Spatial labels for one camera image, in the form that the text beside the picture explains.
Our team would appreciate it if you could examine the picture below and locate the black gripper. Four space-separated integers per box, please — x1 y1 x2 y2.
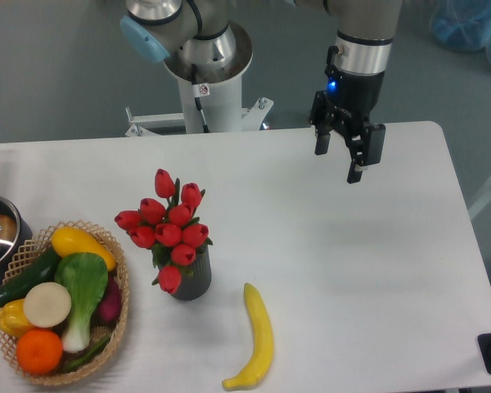
309 46 385 183

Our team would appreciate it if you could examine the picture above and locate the red tulip bouquet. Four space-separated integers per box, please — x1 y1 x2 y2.
114 168 214 295

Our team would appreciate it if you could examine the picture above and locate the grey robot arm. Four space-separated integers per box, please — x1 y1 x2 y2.
119 1 401 183

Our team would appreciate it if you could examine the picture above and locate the dark grey ribbed vase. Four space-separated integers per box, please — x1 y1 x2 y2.
156 246 212 301

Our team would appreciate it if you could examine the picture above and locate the blue plastic bag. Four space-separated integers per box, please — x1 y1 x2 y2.
429 1 491 65

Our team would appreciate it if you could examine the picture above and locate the yellow banana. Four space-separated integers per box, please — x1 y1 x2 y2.
222 282 275 391

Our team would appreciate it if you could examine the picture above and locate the purple sweet potato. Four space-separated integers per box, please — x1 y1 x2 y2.
96 276 122 323

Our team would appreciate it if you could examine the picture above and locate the green bok choy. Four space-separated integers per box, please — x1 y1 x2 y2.
55 252 108 353

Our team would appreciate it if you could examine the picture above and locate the yellow squash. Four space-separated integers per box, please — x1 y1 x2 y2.
51 226 116 272

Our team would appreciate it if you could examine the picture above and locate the green cucumber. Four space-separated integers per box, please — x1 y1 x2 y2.
0 246 61 308

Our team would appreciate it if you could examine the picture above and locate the woven wicker basket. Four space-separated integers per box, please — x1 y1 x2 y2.
0 220 130 387

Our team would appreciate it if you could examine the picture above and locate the white round radish slice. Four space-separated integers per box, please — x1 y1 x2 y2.
23 282 71 328

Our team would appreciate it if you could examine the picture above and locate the green chili pepper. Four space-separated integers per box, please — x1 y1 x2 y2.
61 336 110 373

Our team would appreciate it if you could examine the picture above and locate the orange fruit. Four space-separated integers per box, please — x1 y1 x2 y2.
16 329 63 375

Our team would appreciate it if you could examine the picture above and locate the yellow bell pepper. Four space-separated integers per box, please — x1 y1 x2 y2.
0 299 35 338

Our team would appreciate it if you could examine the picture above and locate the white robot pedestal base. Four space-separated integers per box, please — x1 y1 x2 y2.
126 21 273 137

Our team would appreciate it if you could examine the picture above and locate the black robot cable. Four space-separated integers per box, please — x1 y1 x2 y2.
190 63 210 134

